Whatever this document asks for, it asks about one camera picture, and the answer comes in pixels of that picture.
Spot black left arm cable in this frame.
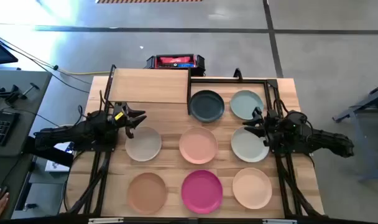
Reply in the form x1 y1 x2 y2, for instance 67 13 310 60
78 89 105 119

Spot teal plate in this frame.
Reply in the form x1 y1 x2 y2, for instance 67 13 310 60
229 90 265 121

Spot grey under-table box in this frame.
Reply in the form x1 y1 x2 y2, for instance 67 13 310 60
11 155 70 220

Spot grey metal table frame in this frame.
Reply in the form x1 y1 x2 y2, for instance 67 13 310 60
331 80 378 183

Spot black desk clamp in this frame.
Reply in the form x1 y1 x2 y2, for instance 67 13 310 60
0 82 40 105

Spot grey desk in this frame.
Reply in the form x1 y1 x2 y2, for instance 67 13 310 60
0 68 53 220

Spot peach plate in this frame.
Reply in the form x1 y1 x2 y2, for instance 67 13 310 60
232 167 273 210

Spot black aluminium table frame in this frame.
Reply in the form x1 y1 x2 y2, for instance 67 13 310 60
60 76 326 218

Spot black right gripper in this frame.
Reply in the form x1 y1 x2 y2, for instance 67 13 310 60
242 107 282 139

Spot beige grey plate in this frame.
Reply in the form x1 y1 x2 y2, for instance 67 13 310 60
124 126 162 162

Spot black floor cable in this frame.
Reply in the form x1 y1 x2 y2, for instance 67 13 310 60
0 30 91 94

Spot white box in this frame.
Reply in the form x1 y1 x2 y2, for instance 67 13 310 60
45 141 75 173

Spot brown plate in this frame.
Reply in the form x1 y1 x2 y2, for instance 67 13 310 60
126 172 168 215

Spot dark green plate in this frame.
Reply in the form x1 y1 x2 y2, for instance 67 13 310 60
188 90 225 123

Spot silver metal bracket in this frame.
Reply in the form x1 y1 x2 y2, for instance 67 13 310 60
88 217 125 224
262 218 298 224

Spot black keyboard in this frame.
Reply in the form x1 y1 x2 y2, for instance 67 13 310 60
0 109 21 147

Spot red and black toolbox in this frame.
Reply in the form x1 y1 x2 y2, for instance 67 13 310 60
145 53 206 77

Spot light grey plate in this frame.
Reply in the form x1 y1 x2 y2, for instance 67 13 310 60
231 126 270 163

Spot magenta plate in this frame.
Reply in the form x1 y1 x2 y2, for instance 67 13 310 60
181 169 224 215

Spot black flat panel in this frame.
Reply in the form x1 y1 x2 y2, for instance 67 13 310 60
22 136 75 167

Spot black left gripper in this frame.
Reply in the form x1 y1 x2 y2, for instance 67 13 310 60
111 101 147 129

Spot salmon pink plate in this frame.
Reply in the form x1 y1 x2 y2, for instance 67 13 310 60
178 126 218 165

